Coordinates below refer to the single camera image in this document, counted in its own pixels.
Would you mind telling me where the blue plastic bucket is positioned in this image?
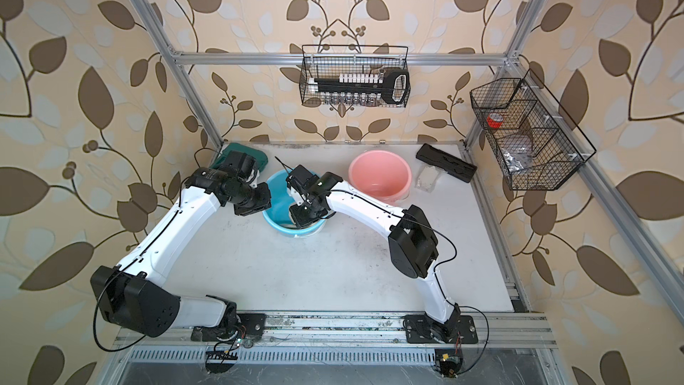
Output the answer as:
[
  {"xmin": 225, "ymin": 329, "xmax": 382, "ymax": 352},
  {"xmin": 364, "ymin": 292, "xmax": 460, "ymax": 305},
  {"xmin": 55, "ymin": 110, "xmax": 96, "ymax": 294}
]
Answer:
[{"xmin": 262, "ymin": 170, "xmax": 325, "ymax": 238}]

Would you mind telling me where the pink plastic bucket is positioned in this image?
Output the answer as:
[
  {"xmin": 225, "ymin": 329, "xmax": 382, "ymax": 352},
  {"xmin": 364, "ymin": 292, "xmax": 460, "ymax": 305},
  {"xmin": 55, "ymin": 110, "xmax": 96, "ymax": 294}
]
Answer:
[{"xmin": 348, "ymin": 150, "xmax": 413, "ymax": 204}]

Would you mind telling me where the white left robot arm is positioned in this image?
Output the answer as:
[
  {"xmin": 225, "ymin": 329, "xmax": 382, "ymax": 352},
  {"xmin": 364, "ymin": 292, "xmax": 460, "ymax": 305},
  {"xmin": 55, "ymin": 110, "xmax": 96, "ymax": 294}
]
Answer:
[{"xmin": 90, "ymin": 151, "xmax": 271, "ymax": 340}]

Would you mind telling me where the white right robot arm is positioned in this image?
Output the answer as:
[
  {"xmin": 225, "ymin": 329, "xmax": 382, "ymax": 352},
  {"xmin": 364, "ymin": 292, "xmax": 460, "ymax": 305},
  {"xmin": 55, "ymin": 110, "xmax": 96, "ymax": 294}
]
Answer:
[{"xmin": 286, "ymin": 165, "xmax": 461, "ymax": 343}]

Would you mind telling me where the green tool case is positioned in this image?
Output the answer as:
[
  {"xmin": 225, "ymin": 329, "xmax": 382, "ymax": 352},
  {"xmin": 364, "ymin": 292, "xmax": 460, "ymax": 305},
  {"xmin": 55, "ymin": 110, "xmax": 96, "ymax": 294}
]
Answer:
[{"xmin": 210, "ymin": 143, "xmax": 268, "ymax": 172}]

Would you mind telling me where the black socket set holder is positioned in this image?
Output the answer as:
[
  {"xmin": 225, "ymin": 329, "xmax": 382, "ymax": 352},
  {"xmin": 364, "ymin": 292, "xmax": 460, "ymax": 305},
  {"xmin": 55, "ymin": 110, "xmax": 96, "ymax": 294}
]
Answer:
[{"xmin": 299, "ymin": 69, "xmax": 411, "ymax": 107}]

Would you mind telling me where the clear bag with white part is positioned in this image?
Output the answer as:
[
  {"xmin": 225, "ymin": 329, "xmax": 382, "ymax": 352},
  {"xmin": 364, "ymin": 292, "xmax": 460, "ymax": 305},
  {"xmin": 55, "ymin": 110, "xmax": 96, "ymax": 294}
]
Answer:
[{"xmin": 415, "ymin": 165, "xmax": 442, "ymax": 193}]

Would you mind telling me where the black plastic tray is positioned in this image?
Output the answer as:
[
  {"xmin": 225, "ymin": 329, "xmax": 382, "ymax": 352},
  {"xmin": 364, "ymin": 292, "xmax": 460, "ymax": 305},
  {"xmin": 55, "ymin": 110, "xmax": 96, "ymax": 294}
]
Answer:
[{"xmin": 416, "ymin": 144, "xmax": 477, "ymax": 184}]

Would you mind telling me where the clear plastic bag in basket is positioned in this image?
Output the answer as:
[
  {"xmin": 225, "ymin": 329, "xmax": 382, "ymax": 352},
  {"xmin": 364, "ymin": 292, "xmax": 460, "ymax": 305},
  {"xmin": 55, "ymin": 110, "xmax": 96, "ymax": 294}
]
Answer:
[{"xmin": 500, "ymin": 134, "xmax": 534, "ymax": 174}]

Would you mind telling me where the black wire basket back wall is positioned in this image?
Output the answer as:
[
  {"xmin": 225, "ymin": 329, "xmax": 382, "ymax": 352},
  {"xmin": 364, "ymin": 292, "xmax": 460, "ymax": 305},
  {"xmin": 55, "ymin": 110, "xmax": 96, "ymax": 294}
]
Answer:
[{"xmin": 299, "ymin": 44, "xmax": 411, "ymax": 108}]

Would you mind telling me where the black wire basket wall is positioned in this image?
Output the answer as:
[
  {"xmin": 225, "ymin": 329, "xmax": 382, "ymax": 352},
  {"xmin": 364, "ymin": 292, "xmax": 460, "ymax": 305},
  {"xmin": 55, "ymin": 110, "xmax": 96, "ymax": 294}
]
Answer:
[
  {"xmin": 299, "ymin": 44, "xmax": 411, "ymax": 108},
  {"xmin": 470, "ymin": 70, "xmax": 597, "ymax": 191}
]

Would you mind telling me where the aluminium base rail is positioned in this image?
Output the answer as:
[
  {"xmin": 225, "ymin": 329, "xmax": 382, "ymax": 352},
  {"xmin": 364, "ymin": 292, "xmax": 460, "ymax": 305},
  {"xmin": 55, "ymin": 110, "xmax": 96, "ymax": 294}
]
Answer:
[{"xmin": 107, "ymin": 309, "xmax": 558, "ymax": 368}]

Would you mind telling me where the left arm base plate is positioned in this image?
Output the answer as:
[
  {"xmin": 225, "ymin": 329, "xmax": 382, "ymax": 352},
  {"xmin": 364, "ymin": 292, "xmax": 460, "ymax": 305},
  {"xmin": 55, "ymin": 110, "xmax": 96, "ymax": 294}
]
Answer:
[{"xmin": 191, "ymin": 313, "xmax": 267, "ymax": 342}]

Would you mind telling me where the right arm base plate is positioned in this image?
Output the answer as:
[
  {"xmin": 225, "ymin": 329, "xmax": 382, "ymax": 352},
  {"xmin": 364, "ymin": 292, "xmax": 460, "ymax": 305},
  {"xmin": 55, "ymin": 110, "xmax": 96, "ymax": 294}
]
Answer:
[{"xmin": 402, "ymin": 314, "xmax": 479, "ymax": 344}]

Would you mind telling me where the black wire basket right wall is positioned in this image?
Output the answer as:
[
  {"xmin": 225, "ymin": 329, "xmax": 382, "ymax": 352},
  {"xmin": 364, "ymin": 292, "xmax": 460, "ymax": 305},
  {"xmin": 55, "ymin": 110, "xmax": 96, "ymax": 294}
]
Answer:
[{"xmin": 470, "ymin": 70, "xmax": 597, "ymax": 191}]

